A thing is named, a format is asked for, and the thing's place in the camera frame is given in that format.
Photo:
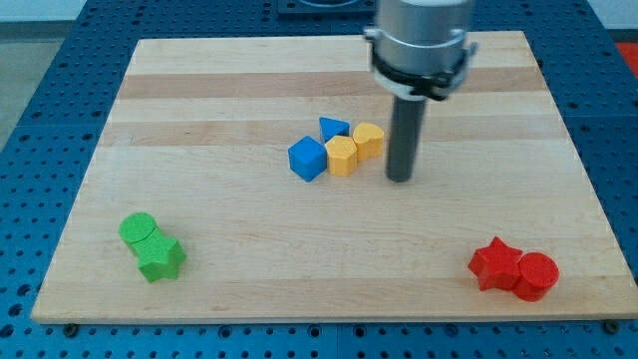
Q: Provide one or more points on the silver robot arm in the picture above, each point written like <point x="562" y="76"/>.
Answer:
<point x="419" y="48"/>

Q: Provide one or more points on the green star block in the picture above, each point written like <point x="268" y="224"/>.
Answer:
<point x="159" y="256"/>

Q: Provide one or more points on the green circle block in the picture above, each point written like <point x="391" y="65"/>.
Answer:
<point x="136" y="228"/>

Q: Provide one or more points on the red star block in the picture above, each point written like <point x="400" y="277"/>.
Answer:
<point x="496" y="265"/>

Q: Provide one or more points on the red circle block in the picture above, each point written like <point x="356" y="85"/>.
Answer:
<point x="538" y="274"/>

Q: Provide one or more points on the blue cube block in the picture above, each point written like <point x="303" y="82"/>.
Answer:
<point x="307" y="158"/>

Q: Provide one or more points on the yellow pentagon block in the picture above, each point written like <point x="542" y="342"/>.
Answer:
<point x="342" y="156"/>

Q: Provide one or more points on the blue triangle block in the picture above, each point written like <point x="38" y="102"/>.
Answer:
<point x="330" y="128"/>

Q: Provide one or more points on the yellow heart block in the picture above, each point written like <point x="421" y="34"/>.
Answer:
<point x="369" y="140"/>

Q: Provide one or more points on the wooden board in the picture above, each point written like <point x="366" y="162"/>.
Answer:
<point x="198" y="137"/>

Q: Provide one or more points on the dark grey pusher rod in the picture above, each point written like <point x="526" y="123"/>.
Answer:
<point x="405" y="130"/>

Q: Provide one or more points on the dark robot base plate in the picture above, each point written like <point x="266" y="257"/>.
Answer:
<point x="324" y="7"/>

